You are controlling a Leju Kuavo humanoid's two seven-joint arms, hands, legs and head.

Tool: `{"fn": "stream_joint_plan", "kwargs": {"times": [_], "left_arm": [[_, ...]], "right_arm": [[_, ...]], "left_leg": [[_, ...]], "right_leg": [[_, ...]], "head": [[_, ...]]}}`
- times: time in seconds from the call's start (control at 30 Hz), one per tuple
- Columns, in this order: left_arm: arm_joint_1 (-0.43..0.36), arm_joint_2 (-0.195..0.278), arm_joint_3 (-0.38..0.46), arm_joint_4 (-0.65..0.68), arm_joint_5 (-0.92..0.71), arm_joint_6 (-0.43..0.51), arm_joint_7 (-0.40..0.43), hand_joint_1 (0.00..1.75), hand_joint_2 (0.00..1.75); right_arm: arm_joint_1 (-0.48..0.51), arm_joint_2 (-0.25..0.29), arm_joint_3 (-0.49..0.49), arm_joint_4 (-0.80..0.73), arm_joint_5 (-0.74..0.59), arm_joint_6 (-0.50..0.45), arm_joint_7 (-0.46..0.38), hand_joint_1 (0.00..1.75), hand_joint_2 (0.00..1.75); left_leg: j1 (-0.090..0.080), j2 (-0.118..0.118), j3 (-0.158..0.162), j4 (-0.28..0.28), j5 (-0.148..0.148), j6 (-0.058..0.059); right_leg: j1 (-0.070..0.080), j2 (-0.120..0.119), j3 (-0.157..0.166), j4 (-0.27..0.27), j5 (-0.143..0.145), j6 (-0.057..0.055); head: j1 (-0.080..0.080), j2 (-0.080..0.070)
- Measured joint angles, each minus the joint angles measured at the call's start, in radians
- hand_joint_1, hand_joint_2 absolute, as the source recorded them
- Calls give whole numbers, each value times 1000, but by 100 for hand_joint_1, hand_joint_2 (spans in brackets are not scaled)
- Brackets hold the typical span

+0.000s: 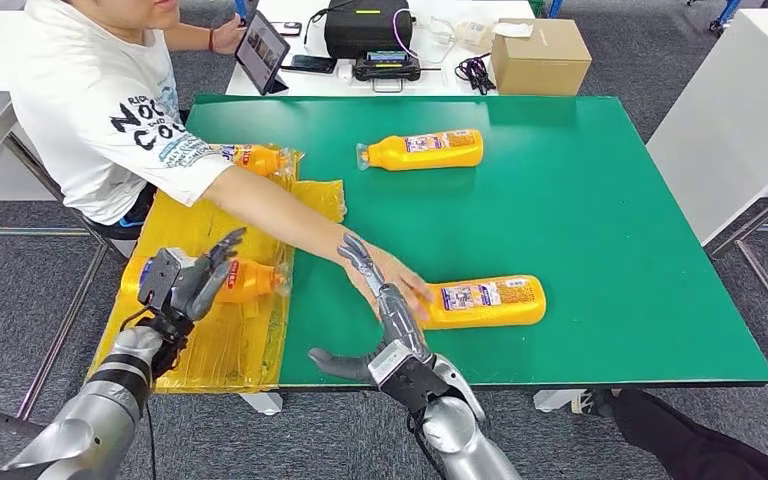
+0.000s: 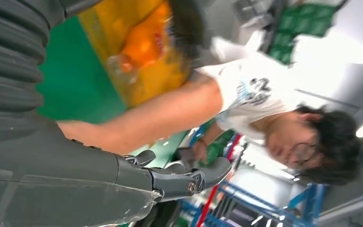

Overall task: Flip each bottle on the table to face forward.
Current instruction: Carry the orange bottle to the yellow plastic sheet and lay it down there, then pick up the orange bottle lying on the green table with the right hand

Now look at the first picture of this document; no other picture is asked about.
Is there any orange detergent bottle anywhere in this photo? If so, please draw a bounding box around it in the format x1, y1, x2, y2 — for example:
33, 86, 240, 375
214, 144, 293, 179
356, 128, 485, 173
417, 274, 548, 331
118, 254, 293, 306

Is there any person's right hand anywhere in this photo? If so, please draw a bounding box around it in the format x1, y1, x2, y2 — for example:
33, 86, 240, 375
344, 248, 436, 327

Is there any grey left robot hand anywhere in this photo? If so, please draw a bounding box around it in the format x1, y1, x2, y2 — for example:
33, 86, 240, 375
170, 227, 248, 326

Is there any person's foot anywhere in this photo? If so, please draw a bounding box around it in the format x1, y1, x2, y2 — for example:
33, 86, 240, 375
570, 388, 618, 417

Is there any yellow taped cardboard mat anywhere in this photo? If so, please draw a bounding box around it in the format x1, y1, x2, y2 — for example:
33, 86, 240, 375
89, 142, 348, 395

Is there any black tablet computer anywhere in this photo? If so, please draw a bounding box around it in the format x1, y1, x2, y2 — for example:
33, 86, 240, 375
234, 9, 291, 96

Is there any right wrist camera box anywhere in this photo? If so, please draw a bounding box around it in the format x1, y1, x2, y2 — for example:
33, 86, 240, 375
367, 339, 471, 415

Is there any white tissue paper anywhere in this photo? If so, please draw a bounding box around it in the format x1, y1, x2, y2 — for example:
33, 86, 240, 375
491, 21, 535, 38

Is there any black cable bundle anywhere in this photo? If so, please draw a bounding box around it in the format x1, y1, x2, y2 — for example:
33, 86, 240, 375
454, 52, 498, 96

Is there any white desk with metal legs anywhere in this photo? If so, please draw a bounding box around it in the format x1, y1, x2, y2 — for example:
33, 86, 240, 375
645, 7, 768, 352

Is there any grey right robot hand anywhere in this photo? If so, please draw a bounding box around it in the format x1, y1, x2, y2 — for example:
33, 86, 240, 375
307, 233, 435, 386

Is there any brown cardboard box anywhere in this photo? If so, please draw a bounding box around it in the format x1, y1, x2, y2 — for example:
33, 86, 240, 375
489, 17, 594, 97

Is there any clear plastic bag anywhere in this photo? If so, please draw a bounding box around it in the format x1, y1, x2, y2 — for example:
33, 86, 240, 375
456, 19, 497, 53

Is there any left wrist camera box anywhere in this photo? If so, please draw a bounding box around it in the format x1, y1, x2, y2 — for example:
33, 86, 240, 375
135, 246, 196, 313

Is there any pink cable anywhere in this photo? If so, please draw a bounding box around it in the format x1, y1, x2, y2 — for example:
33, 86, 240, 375
392, 7, 423, 60

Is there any black carry bag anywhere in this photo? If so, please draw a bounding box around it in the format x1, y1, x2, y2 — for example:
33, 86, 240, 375
324, 0, 417, 61

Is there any black remote controller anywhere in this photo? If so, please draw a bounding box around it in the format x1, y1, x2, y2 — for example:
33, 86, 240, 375
352, 50, 423, 94

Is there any person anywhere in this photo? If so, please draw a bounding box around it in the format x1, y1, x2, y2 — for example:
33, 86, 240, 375
9, 0, 436, 327

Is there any person's leg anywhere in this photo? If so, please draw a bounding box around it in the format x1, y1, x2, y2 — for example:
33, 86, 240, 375
612, 388, 768, 480

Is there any white table foot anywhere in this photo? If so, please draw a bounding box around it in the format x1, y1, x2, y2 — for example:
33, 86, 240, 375
532, 389, 574, 413
238, 392, 285, 417

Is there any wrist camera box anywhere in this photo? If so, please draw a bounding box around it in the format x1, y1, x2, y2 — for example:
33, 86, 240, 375
367, 339, 471, 415
135, 246, 196, 313

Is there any person's left hand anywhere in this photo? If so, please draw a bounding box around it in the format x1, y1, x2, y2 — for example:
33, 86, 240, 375
211, 13, 247, 56

